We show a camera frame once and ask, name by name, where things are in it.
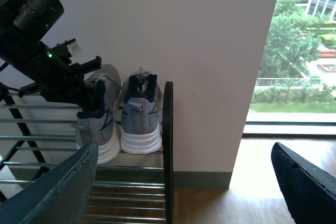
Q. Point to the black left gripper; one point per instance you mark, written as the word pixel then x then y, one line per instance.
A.
pixel 55 77

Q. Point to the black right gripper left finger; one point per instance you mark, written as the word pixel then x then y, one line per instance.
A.
pixel 59 196

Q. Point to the grey knit sneaker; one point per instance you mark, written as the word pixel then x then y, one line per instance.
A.
pixel 141 101
pixel 96 120

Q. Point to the black metal shoe rack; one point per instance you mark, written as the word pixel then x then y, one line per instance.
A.
pixel 36 137

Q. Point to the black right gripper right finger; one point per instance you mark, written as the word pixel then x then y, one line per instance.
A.
pixel 309 192

